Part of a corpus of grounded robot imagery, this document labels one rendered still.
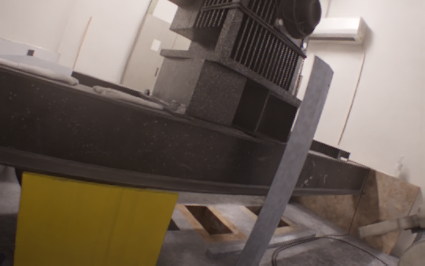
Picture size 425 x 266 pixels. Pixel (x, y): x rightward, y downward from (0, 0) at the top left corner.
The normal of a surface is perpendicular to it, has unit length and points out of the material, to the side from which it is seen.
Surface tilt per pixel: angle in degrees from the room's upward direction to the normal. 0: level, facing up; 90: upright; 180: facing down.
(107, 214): 90
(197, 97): 90
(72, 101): 90
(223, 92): 90
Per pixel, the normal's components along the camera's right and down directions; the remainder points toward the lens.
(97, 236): 0.53, 0.22
